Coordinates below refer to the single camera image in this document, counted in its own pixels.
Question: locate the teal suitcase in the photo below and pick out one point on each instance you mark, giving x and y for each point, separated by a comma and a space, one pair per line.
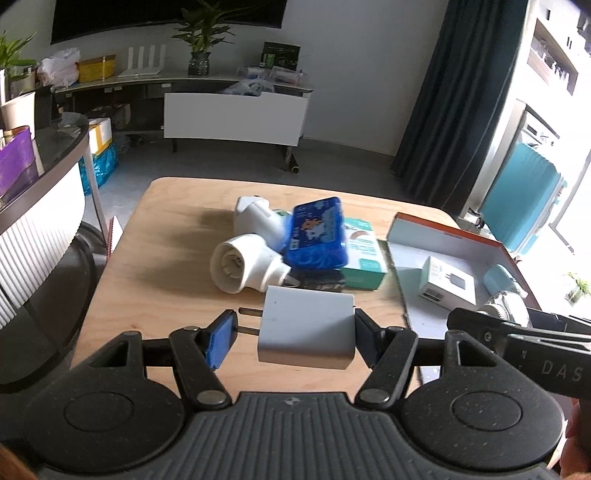
521, 198

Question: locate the grey-blue plastic bag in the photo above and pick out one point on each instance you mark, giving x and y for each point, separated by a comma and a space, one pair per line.
247, 87

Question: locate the white and yellow carton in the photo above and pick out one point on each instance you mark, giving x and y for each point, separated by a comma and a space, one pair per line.
99, 136

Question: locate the red and white booklet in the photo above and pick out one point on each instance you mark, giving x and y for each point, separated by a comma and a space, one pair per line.
113, 240

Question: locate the yellow box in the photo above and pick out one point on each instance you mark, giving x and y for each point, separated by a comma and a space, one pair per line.
97, 69

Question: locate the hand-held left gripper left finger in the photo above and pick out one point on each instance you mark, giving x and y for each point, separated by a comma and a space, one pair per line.
220, 340

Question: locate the teal cardboard box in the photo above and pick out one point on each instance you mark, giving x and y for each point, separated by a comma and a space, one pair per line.
365, 264

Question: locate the white plastic bag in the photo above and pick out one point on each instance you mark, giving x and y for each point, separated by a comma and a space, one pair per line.
57, 69

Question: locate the white router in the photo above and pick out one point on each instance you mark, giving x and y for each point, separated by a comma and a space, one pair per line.
141, 62

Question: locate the black round chair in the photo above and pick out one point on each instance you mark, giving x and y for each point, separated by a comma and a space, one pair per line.
55, 314

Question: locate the light blue small case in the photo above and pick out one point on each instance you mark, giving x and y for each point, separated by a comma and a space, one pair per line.
499, 279

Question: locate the white packets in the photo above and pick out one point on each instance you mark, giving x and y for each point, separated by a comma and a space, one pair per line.
281, 76

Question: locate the dark curtain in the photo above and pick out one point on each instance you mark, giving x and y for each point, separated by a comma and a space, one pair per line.
452, 101

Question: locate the long television cabinet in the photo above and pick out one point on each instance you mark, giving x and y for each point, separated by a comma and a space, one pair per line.
138, 85

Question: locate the black television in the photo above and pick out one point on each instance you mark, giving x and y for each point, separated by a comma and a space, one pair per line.
138, 16

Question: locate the blue plastic bag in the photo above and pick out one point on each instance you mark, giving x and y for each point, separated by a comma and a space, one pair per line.
101, 166

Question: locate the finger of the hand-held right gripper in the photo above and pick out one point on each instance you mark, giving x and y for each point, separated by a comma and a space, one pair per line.
475, 323
563, 322

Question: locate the white hair dryer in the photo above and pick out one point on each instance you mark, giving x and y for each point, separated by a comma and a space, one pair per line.
254, 261

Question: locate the white charger box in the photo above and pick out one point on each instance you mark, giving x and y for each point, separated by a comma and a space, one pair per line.
444, 282

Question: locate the wall shelf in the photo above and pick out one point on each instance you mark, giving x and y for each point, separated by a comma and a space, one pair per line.
554, 50

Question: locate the white charger adapter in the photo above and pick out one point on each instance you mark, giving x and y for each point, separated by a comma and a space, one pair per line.
304, 323

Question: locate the black cylinder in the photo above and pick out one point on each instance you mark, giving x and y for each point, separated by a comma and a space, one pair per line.
294, 165

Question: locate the purple box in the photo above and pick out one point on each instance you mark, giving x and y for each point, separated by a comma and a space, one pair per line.
16, 161

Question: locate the green and black box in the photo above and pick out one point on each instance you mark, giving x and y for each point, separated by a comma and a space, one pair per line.
280, 55

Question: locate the small floor plant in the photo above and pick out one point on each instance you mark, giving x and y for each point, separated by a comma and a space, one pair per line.
579, 288

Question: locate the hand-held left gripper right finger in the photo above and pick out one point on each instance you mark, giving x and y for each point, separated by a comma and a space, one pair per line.
365, 342

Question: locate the person's right hand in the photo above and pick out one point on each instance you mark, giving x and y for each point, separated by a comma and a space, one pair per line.
577, 438

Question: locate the curved white ribbed counter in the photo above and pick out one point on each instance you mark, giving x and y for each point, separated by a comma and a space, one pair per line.
32, 230

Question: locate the potted green plant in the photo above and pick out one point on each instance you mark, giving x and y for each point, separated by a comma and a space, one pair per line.
201, 46

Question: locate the black flat box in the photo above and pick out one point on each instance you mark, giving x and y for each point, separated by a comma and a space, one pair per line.
318, 279

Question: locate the white rolling cabinet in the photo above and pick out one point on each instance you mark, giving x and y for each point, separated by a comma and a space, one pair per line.
231, 115

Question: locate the white round device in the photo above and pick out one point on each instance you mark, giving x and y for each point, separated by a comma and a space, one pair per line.
508, 307

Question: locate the orange-edged box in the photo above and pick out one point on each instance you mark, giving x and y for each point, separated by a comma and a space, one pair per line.
411, 290

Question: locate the white washing machine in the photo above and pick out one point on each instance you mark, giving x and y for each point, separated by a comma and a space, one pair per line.
535, 129

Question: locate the blue tissue packet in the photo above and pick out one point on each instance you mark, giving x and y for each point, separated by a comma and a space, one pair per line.
315, 230

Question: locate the plant in white pot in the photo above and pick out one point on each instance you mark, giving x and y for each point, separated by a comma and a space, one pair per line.
18, 110

